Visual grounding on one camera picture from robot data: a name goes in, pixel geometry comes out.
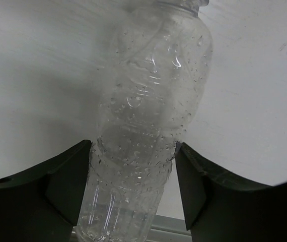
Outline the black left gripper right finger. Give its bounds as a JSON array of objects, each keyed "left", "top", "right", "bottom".
[{"left": 175, "top": 144, "right": 287, "bottom": 242}]

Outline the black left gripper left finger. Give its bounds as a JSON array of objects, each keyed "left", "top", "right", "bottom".
[{"left": 0, "top": 140, "right": 92, "bottom": 241}]

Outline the clear unlabelled water bottle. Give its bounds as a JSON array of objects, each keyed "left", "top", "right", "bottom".
[{"left": 76, "top": 1, "right": 212, "bottom": 241}]

